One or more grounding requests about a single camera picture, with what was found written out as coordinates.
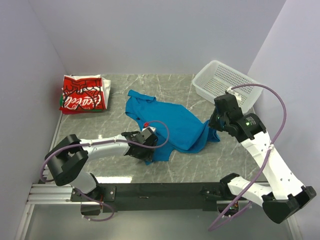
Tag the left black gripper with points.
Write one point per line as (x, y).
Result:
(147, 156)

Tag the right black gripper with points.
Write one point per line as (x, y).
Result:
(212, 121)

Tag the blue t shirt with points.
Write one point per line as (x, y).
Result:
(184, 131)

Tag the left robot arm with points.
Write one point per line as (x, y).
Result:
(67, 159)

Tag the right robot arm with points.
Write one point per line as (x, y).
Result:
(286, 194)

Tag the white plastic basket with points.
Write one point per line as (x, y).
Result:
(216, 78)

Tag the black base bar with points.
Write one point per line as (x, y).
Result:
(163, 196)

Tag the folded red Coca-Cola shirt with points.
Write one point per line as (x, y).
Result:
(84, 94)

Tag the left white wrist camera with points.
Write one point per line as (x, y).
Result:
(146, 126)

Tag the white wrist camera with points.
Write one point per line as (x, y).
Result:
(146, 126)
(234, 93)

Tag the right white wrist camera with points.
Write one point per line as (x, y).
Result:
(234, 93)

